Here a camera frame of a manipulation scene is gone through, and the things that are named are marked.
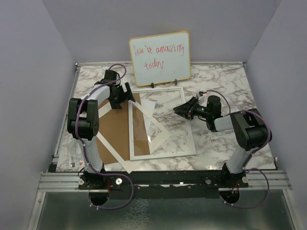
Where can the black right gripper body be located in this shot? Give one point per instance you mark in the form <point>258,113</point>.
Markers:
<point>201,111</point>

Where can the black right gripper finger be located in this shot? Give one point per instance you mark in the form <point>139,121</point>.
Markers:
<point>182,113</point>
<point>188,106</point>

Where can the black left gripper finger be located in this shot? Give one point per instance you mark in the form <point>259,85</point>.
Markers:
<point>116,104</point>
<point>128,93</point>

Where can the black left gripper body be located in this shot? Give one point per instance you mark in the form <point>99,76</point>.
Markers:
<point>119,93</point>

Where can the white picture frame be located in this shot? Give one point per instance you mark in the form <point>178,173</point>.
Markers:
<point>187,124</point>

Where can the white photo mat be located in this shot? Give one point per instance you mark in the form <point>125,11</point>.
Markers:
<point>157,135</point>

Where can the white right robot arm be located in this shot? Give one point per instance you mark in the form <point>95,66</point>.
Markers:
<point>251,131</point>

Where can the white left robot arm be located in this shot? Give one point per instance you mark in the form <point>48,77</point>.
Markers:
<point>83,116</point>

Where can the brown backing board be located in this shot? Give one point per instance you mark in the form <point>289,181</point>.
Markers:
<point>114,127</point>

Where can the black whiteboard stand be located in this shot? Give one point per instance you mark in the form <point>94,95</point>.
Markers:
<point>174,82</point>

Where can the yellow-rimmed whiteboard with writing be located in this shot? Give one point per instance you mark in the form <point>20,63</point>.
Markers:
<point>160,58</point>

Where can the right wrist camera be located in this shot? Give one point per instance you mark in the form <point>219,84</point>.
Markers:
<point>200,96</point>

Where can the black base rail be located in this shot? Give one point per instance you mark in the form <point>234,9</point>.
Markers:
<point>160,184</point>

